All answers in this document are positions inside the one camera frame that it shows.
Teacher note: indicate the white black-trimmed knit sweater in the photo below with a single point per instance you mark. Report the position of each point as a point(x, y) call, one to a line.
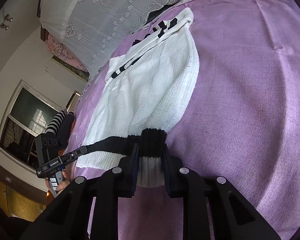
point(150, 86)

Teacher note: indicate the person's left hand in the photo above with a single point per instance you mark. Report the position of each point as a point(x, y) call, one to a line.
point(61, 186)

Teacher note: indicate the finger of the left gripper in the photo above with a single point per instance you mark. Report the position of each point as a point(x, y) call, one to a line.
point(72, 156)

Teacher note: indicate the white framed window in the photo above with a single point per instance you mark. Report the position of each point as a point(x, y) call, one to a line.
point(27, 114)

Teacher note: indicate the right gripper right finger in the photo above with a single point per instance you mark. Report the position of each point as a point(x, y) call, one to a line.
point(212, 207)

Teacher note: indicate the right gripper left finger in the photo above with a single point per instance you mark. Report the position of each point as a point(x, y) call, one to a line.
point(88, 208)

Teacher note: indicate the black mesh cloth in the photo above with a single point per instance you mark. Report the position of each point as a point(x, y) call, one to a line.
point(154, 14)

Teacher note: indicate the striped sleeve forearm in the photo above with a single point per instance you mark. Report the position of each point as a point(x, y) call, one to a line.
point(55, 124)

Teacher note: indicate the framed picture by bed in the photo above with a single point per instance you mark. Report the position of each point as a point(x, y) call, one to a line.
point(70, 106)

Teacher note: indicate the white lace cover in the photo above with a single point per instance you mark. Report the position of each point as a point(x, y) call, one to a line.
point(92, 29)

